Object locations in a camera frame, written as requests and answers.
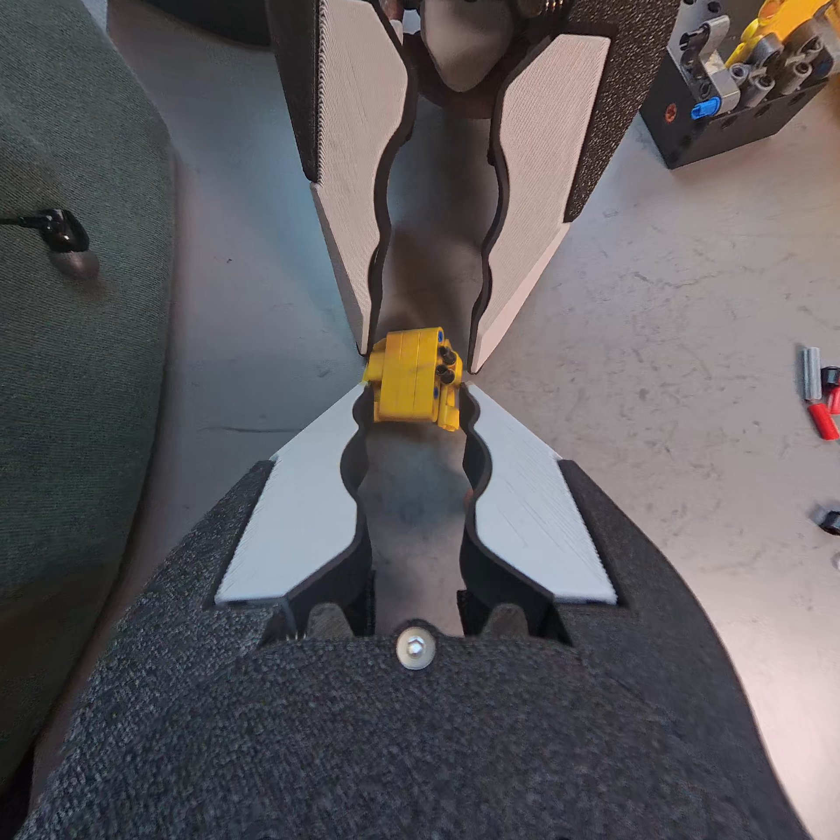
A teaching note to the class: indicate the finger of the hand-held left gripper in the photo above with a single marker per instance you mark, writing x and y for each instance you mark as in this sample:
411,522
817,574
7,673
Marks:
544,164
354,131

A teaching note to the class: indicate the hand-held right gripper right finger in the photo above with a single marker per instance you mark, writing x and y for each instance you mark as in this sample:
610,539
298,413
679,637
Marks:
538,531

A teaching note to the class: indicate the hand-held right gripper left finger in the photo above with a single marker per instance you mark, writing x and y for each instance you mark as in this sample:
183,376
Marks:
295,531

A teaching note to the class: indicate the yellow lego subassembly blue pins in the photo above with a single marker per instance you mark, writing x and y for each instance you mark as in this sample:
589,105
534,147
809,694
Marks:
407,380

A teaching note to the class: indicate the person's left forearm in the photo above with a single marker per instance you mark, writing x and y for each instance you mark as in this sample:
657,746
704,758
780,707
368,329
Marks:
203,19

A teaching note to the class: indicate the lego model on black base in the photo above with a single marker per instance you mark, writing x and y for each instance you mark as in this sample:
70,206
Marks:
722,124

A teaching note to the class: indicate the pile of small lego pieces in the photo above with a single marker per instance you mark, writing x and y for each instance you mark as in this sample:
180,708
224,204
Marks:
821,420

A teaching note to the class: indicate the black earbud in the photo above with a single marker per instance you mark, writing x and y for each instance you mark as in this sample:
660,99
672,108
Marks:
65,231

